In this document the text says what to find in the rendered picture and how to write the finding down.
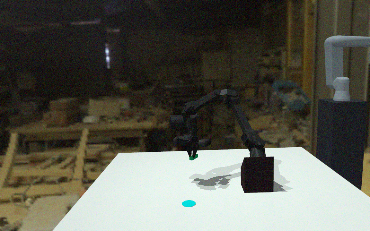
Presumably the cyan flat circle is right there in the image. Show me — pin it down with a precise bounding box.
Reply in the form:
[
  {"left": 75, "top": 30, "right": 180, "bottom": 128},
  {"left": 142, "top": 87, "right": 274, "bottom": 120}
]
[{"left": 182, "top": 200, "right": 196, "bottom": 207}]

